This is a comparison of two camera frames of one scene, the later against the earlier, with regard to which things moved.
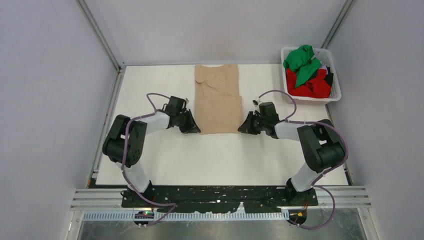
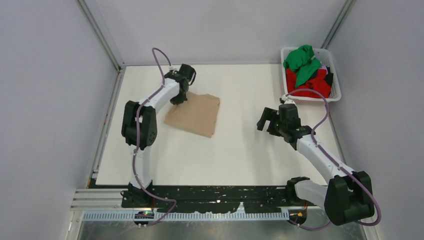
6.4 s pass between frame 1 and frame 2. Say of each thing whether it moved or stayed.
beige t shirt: moved
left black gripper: moved
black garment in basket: stayed
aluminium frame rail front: stayed
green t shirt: stayed
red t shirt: stayed
